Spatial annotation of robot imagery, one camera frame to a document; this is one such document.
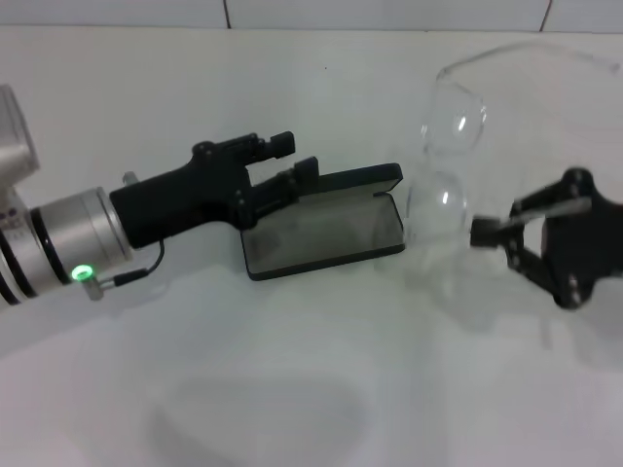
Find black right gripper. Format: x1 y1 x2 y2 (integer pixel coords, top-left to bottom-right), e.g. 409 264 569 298
470 167 623 310

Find black glasses case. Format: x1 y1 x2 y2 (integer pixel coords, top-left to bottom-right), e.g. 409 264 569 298
240 162 408 282

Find clear white frame glasses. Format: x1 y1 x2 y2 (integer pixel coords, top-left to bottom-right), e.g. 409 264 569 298
406 41 622 249

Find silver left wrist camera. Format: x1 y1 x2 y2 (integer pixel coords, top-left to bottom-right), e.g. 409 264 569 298
0 85 41 189

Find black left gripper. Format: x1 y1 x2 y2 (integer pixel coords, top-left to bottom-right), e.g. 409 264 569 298
109 129 320 250

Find left gripper signal cable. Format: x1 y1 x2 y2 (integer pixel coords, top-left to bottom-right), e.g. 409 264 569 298
77 240 165 303

